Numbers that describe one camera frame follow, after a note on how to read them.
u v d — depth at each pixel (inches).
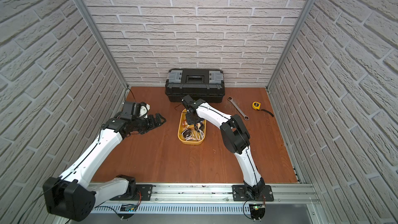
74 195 14.8
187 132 36.0
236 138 21.4
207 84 38.4
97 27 34.3
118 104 44.7
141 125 25.9
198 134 35.6
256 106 41.9
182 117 37.4
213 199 28.8
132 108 23.7
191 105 28.2
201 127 37.0
